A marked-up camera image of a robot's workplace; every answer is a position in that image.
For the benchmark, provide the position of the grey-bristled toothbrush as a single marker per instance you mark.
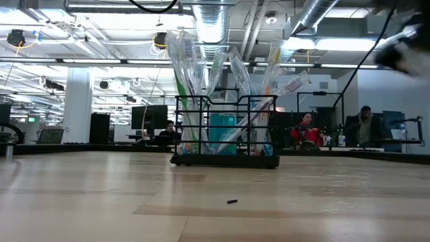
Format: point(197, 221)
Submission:
point(295, 84)

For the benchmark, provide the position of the blue mouthwash bottle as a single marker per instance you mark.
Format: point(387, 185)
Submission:
point(223, 134)

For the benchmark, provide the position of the blue partition panel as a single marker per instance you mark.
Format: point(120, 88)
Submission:
point(393, 127)

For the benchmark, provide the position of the person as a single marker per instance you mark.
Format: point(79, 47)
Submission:
point(366, 126)
point(170, 129)
point(307, 129)

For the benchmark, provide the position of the white plastic bottle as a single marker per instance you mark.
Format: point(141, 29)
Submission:
point(341, 138)

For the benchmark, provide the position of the white ceiling sensor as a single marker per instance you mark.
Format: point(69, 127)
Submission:
point(271, 19)

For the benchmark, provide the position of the small black screw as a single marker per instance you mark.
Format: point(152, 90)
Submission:
point(231, 201)

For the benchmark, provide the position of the black ceiling device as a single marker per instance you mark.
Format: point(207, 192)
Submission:
point(160, 39)
point(15, 36)

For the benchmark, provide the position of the black cabinet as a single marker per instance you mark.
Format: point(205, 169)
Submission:
point(99, 127)

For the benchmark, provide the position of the white building column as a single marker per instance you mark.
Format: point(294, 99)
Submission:
point(77, 104)

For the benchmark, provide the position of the dark laptop screen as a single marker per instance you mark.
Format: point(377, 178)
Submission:
point(50, 136)

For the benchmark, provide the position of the green exit sign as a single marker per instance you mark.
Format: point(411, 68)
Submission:
point(32, 119)

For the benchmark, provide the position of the black rig frame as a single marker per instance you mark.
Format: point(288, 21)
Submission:
point(319, 93)

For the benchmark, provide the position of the silver ventilation duct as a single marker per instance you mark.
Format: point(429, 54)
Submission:
point(312, 13)
point(211, 30)

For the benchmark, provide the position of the silver cylinder post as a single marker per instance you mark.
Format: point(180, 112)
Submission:
point(9, 151)

